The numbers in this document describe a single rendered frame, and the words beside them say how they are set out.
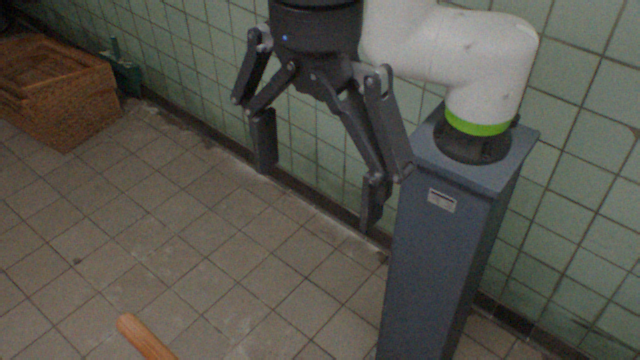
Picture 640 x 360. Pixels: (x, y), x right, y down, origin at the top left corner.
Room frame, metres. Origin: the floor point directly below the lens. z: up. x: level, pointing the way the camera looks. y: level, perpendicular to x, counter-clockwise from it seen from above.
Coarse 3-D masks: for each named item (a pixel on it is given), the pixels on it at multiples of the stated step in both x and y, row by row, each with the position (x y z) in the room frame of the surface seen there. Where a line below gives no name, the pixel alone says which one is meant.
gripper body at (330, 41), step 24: (360, 0) 0.38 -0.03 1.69; (288, 24) 0.36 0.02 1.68; (312, 24) 0.36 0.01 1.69; (336, 24) 0.36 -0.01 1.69; (360, 24) 0.38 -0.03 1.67; (288, 48) 0.36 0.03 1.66; (312, 48) 0.36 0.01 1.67; (336, 48) 0.36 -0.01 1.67; (336, 72) 0.36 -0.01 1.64; (312, 96) 0.38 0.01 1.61
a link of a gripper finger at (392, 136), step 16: (384, 64) 0.36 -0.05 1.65; (368, 80) 0.34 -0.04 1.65; (368, 96) 0.34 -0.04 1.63; (384, 96) 0.35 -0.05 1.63; (368, 112) 0.34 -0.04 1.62; (384, 112) 0.34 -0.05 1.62; (384, 128) 0.33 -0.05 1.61; (400, 128) 0.34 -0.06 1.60; (384, 144) 0.33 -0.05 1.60; (400, 144) 0.33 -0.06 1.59; (400, 160) 0.32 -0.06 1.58; (400, 176) 0.32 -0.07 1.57
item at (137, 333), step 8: (128, 312) 0.42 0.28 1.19; (120, 320) 0.40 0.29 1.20; (128, 320) 0.40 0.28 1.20; (136, 320) 0.40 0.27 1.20; (120, 328) 0.39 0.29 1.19; (128, 328) 0.39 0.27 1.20; (136, 328) 0.39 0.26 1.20; (144, 328) 0.39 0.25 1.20; (128, 336) 0.38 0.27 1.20; (136, 336) 0.37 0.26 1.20; (144, 336) 0.37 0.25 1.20; (152, 336) 0.38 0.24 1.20; (136, 344) 0.37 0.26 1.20; (144, 344) 0.36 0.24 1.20; (152, 344) 0.36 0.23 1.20; (160, 344) 0.36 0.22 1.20; (144, 352) 0.35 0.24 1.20; (152, 352) 0.35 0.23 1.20; (160, 352) 0.35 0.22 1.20; (168, 352) 0.35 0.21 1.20
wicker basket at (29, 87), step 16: (64, 48) 2.58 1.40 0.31; (0, 64) 2.45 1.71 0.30; (48, 64) 2.60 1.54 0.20; (96, 64) 2.45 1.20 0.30; (0, 80) 2.09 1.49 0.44; (16, 80) 2.45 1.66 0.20; (32, 80) 2.45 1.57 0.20; (48, 80) 2.11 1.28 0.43; (64, 80) 2.17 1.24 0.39; (80, 80) 2.24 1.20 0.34; (96, 80) 2.31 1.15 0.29; (112, 80) 2.38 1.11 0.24; (16, 96) 2.11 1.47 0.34; (32, 96) 2.02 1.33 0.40; (64, 96) 2.15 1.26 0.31; (80, 96) 2.21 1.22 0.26; (48, 112) 2.06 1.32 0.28; (64, 112) 2.12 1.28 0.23
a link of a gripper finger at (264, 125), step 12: (252, 120) 0.42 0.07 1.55; (264, 120) 0.42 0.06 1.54; (252, 132) 0.42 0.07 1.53; (264, 132) 0.42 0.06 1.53; (276, 132) 0.43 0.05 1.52; (264, 144) 0.42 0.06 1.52; (276, 144) 0.43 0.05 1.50; (264, 156) 0.42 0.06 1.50; (276, 156) 0.43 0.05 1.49; (264, 168) 0.41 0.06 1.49
